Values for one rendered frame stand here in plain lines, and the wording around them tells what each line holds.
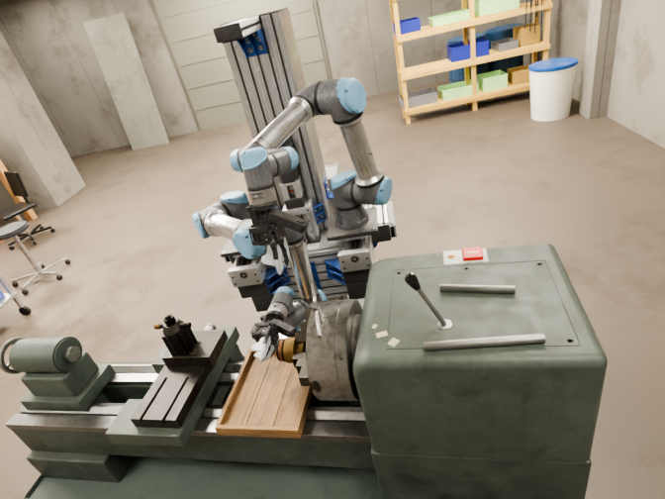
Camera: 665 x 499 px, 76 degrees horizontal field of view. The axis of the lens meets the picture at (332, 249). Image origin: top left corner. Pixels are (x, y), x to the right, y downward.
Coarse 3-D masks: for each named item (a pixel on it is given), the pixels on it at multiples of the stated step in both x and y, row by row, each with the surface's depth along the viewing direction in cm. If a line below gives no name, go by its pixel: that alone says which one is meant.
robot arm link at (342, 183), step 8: (336, 176) 180; (344, 176) 176; (352, 176) 175; (336, 184) 176; (344, 184) 175; (352, 184) 174; (336, 192) 179; (344, 192) 176; (352, 192) 174; (336, 200) 181; (344, 200) 179; (352, 200) 177
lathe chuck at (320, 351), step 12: (336, 300) 137; (312, 312) 131; (324, 312) 129; (336, 312) 128; (312, 324) 127; (312, 336) 125; (324, 336) 124; (312, 348) 123; (324, 348) 122; (312, 360) 123; (324, 360) 122; (312, 372) 123; (324, 372) 122; (336, 372) 121; (324, 384) 124; (336, 384) 123; (324, 396) 128; (336, 396) 126
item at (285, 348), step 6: (282, 342) 140; (288, 342) 139; (294, 342) 138; (300, 342) 139; (276, 348) 139; (282, 348) 139; (288, 348) 137; (294, 348) 137; (300, 348) 137; (276, 354) 139; (282, 354) 138; (288, 354) 137; (282, 360) 140; (288, 360) 138
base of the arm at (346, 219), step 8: (336, 208) 185; (344, 208) 181; (352, 208) 181; (360, 208) 184; (336, 216) 187; (344, 216) 183; (352, 216) 182; (360, 216) 185; (336, 224) 188; (344, 224) 184; (352, 224) 183; (360, 224) 184
